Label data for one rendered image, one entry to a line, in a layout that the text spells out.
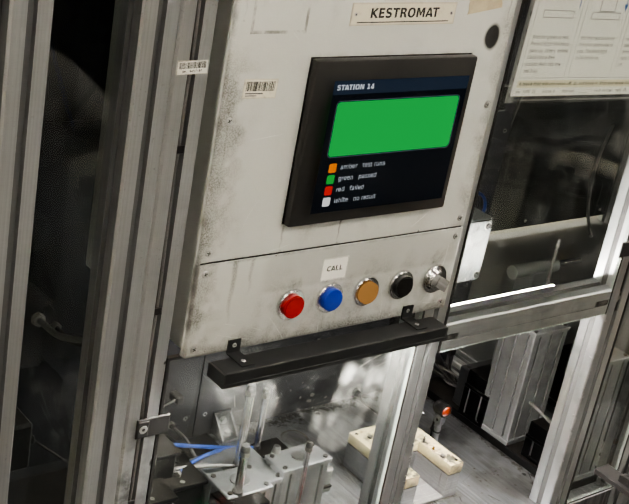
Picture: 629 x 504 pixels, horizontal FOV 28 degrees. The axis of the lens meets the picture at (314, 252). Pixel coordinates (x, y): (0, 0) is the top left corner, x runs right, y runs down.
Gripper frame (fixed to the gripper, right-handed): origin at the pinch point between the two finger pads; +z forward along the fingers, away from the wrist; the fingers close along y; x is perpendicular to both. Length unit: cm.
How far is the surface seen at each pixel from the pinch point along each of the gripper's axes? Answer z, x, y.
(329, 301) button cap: 19, 43, 29
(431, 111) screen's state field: 18, 34, 54
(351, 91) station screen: 18, 47, 57
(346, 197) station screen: 18, 44, 44
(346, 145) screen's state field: 18, 46, 51
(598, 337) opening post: 21.7, -18.6, 12.3
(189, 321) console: 21, 62, 29
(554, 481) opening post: 21.8, -18.6, -15.4
